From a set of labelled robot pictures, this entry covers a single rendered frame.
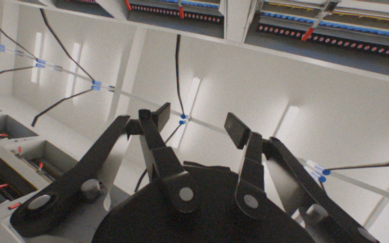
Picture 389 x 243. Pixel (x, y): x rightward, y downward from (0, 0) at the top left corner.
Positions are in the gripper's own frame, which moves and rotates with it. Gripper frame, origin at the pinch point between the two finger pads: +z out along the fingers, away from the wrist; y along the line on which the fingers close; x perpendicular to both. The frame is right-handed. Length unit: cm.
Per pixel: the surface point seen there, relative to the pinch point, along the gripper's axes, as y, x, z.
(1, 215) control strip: -80, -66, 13
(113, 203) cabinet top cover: -49, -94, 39
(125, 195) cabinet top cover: -39, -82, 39
